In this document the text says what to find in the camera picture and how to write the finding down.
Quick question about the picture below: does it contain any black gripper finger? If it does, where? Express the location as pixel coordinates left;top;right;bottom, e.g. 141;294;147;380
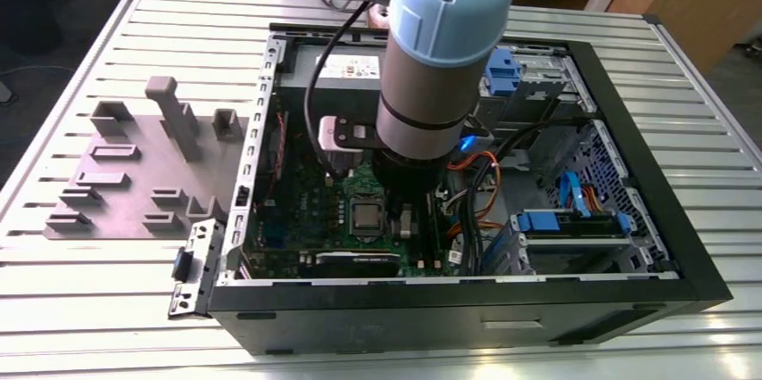
389;201;419;241

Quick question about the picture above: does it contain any CPU socket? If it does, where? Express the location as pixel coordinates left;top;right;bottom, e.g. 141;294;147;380
345;191;392;239

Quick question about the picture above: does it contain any black graphics card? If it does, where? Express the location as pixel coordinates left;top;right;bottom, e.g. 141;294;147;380
295;248;403;279

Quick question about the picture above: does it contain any green motherboard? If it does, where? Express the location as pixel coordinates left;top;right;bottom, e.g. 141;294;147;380
241;147;460;279

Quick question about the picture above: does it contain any grey power supply unit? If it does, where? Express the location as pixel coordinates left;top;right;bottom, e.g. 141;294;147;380
273;43;389;162

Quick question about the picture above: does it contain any black PC case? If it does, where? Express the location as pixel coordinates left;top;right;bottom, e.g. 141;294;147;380
204;21;734;357

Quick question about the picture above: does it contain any hard disk in blue carrier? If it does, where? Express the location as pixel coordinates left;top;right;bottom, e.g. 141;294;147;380
512;209;635;239

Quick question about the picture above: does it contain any silver drive cage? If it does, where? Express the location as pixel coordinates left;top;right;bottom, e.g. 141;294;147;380
472;43;591;152

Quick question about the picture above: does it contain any blue plastic drive carrier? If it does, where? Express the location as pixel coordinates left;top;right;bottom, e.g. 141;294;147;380
482;47;524;98

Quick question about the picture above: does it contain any silver disk bay cage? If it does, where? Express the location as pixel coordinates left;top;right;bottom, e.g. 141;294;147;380
480;214;683;277

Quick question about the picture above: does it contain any grey parts rack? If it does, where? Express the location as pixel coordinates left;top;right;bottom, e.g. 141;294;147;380
41;75;251;242

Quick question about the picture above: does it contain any thick black cable bundle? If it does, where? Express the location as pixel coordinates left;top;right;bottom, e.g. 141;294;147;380
457;115;588;277

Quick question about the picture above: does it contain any orange wire bundle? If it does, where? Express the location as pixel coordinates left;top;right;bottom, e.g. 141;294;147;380
443;151;506;241

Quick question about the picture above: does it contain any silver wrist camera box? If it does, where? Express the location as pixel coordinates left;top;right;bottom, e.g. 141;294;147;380
456;115;496;154
316;115;381;177

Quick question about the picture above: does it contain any black camera cable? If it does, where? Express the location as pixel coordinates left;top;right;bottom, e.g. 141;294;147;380
303;0;373;178

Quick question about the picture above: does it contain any blue flat wire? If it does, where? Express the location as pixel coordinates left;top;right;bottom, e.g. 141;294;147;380
558;171;591;220

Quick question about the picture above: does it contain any multicoloured disk power wire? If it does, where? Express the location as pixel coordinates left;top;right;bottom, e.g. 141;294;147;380
579;183;614;220

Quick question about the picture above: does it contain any silver hinged slot bracket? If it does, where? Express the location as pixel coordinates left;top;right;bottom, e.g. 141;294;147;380
167;218;227;320

